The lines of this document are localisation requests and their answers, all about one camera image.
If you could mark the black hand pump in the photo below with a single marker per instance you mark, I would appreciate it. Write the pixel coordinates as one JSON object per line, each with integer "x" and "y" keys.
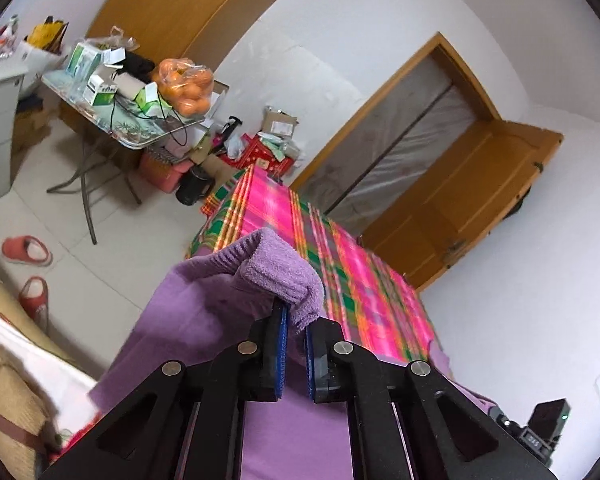
{"x": 227, "y": 135}

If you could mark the folding table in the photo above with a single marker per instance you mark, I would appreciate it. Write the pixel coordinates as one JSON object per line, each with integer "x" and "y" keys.
{"x": 130, "y": 130}

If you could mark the yellow bag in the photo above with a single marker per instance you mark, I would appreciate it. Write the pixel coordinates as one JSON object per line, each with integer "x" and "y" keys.
{"x": 47, "y": 35}

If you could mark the wooden door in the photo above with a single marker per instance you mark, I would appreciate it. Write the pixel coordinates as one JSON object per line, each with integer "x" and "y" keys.
{"x": 480, "y": 185}

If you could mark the flat cardboard box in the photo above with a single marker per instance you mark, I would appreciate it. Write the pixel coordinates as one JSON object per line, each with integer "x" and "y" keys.
{"x": 30, "y": 125}

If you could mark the wooden door frame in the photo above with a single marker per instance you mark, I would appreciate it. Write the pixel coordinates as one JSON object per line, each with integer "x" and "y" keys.
{"x": 405, "y": 80}

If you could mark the red box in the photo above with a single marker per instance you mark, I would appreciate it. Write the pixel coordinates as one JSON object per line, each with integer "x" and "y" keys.
{"x": 265, "y": 157}

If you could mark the wooden wardrobe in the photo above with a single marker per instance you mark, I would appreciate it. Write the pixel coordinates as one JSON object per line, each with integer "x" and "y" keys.
{"x": 190, "y": 0}

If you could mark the black jug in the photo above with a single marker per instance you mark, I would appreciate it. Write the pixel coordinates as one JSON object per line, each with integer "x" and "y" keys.
{"x": 192, "y": 187}

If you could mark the bag of oranges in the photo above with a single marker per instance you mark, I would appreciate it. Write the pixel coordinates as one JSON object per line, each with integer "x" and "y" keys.
{"x": 187, "y": 85}

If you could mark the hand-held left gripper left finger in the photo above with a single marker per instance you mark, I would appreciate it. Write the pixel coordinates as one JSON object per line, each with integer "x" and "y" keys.
{"x": 280, "y": 355}

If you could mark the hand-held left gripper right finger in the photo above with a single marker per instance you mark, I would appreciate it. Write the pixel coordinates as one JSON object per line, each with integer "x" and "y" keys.
{"x": 310, "y": 365}

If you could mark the brown cardboard box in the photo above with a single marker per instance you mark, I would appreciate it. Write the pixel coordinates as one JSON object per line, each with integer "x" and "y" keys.
{"x": 280, "y": 122}

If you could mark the white cardboard box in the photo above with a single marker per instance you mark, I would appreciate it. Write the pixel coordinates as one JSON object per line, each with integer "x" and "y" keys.
{"x": 220, "y": 100}

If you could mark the red slipper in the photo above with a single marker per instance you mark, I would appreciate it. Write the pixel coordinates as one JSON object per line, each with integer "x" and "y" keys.
{"x": 34, "y": 297}
{"x": 25, "y": 251}

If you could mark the pink green plaid bed sheet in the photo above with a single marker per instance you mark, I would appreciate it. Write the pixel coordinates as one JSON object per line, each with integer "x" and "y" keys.
{"x": 350, "y": 270}

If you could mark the black pouch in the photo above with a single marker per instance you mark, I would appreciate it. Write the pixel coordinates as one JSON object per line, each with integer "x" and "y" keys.
{"x": 139, "y": 66}

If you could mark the woven brown bag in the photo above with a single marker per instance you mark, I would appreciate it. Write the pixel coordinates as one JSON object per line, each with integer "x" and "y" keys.
{"x": 10, "y": 400}

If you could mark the green white medicine box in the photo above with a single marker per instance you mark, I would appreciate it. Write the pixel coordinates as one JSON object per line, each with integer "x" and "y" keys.
{"x": 101, "y": 91}
{"x": 82, "y": 60}

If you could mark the pink plastic basket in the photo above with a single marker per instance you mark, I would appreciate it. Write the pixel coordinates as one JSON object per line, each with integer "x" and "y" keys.
{"x": 162, "y": 175}

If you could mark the clear plastic sheet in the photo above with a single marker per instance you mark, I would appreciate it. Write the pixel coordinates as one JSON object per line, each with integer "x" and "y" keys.
{"x": 405, "y": 140}

